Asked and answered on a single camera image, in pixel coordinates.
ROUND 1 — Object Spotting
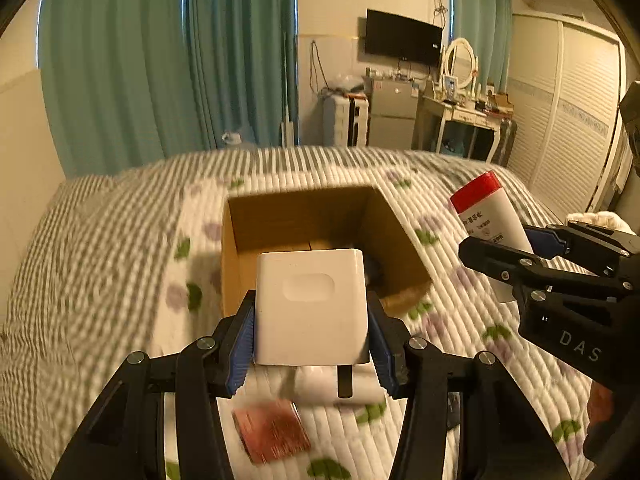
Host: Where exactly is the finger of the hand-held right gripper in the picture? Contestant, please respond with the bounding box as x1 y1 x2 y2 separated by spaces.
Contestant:
458 236 552 307
522 223 640 282

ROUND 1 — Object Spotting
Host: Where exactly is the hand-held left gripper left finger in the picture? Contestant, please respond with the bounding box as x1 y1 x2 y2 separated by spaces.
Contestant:
50 290 258 480

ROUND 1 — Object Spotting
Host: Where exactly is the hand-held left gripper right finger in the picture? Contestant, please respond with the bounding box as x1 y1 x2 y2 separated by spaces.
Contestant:
368 293 592 480

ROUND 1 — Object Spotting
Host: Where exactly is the white bottle with red cap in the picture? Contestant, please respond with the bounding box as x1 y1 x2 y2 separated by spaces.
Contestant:
449 170 535 304

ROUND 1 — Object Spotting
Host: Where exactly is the white charger adapter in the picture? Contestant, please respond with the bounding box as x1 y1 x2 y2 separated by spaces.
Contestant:
253 248 372 399

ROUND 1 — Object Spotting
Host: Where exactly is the cardboard box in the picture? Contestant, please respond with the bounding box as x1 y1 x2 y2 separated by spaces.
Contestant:
221 185 434 322

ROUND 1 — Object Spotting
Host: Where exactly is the person's right hand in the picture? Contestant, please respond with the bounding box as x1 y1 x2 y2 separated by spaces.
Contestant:
565 211 640 235

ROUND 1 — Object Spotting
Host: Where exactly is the white tube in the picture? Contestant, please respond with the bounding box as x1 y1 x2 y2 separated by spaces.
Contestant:
294 366 386 406

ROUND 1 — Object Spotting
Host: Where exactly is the small red object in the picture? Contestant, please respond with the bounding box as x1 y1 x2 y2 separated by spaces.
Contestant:
587 384 617 427

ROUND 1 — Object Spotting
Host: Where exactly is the red foil packet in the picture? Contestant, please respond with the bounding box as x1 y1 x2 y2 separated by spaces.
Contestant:
232 399 312 464

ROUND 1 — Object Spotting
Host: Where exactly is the white louvered wardrobe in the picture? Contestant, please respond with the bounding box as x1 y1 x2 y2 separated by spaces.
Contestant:
504 9 629 212

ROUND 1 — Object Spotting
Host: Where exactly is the white dressing table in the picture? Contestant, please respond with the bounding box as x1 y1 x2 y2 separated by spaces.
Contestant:
413 91 507 164

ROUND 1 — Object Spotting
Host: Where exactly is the striped floral quilt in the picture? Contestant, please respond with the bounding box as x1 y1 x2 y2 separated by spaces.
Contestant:
0 146 616 480

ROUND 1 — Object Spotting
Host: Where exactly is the small silver fridge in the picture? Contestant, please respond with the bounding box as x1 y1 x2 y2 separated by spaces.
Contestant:
368 77 421 150

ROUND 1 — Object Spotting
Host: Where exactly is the white oval mirror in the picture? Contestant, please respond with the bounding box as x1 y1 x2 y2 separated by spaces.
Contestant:
442 37 481 95

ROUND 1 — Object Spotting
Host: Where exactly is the clear water jug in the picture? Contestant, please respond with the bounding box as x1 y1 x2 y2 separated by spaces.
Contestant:
222 131 257 150

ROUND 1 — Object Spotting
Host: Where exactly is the white suitcase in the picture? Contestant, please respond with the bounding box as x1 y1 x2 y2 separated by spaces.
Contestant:
322 93 370 149

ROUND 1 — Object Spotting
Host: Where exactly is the teal curtain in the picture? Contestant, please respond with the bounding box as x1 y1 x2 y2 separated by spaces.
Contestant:
448 0 514 97
38 0 300 179

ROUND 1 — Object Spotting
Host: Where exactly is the black wall television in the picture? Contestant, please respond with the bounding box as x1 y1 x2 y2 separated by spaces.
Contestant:
363 8 444 67

